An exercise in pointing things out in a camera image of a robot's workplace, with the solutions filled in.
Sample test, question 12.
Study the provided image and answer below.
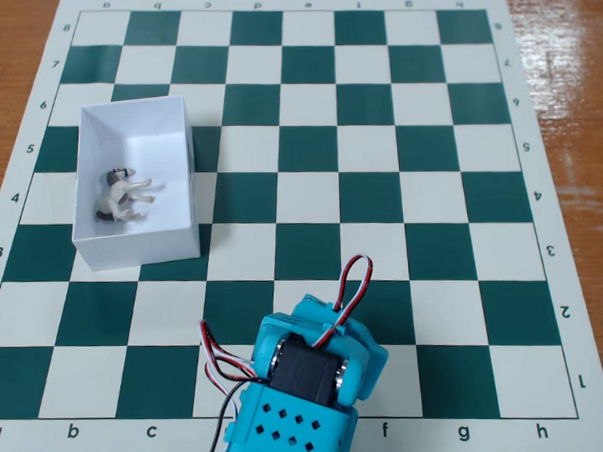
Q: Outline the turquoise gripper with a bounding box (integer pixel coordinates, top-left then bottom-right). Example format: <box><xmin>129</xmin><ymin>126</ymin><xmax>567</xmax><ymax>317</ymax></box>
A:
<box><xmin>288</xmin><ymin>289</ymin><xmax>391</xmax><ymax>374</ymax></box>

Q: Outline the white and grey toy horse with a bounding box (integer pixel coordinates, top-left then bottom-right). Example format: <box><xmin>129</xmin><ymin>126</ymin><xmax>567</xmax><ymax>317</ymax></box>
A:
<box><xmin>92</xmin><ymin>165</ymin><xmax>157</xmax><ymax>224</ymax></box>

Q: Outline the white open cardboard box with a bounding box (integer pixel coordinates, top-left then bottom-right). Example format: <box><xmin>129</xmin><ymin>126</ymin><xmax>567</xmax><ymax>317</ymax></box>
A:
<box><xmin>65</xmin><ymin>94</ymin><xmax>202</xmax><ymax>273</ymax></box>

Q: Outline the green and white chessboard mat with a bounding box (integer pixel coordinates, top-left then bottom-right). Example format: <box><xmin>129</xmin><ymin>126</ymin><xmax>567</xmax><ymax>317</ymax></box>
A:
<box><xmin>0</xmin><ymin>0</ymin><xmax>603</xmax><ymax>452</ymax></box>

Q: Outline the red white black servo cable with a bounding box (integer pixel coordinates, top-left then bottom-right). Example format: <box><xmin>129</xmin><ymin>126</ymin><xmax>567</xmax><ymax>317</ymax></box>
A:
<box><xmin>198</xmin><ymin>316</ymin><xmax>262</xmax><ymax>452</ymax></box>
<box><xmin>310</xmin><ymin>253</ymin><xmax>378</xmax><ymax>348</ymax></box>

